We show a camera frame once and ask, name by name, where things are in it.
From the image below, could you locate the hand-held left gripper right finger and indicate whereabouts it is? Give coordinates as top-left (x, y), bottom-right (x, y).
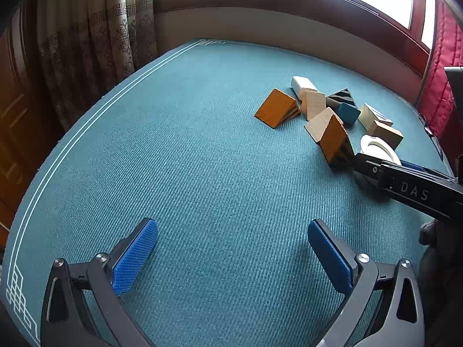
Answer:
top-left (307, 219), bottom-right (425, 347)

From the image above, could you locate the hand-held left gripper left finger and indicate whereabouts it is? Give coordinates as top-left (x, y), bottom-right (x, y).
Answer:
top-left (41, 218), bottom-right (159, 347)

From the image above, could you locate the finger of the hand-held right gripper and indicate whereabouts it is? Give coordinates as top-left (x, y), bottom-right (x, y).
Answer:
top-left (400, 161), bottom-right (463, 187)
top-left (354, 153), bottom-right (384, 187)

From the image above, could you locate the white arch block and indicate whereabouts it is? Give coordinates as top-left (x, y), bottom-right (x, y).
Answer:
top-left (360, 134), bottom-right (402, 167)

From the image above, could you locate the brown wooden block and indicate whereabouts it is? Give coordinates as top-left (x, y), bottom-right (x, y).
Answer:
top-left (366, 120), bottom-right (404, 151)

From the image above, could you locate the orange striped wedge block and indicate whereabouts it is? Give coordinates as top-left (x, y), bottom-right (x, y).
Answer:
top-left (319, 114), bottom-right (356, 171)
top-left (254, 88), bottom-right (302, 129)

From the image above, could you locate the black-striped white triangle block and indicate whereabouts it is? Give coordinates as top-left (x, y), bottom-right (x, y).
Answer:
top-left (326, 87), bottom-right (358, 111)
top-left (358, 103), bottom-right (394, 130)

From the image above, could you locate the blue wooden block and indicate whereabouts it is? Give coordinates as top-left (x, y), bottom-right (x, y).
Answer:
top-left (335, 102), bottom-right (361, 126)

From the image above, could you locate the light wooden wedge block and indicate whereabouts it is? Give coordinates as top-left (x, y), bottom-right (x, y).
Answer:
top-left (304, 107), bottom-right (344, 143)

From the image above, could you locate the white charger plug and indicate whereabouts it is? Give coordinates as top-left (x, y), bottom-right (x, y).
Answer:
top-left (291, 76), bottom-right (319, 101)

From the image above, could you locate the person's right hand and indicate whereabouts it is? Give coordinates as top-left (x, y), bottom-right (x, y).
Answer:
top-left (419, 219), bottom-right (463, 283)

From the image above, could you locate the red quilted curtain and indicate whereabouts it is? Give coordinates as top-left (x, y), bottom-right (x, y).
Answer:
top-left (416, 0), bottom-right (463, 141)

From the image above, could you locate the teal table mat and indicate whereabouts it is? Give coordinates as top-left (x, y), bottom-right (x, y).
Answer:
top-left (0, 38), bottom-right (456, 347)

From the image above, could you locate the wooden cabinet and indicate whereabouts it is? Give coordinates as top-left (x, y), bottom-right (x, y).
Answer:
top-left (0, 7), bottom-right (55, 232)

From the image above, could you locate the beige patterned curtain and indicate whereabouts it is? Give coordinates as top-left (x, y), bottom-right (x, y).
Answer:
top-left (36, 0), bottom-right (158, 131)

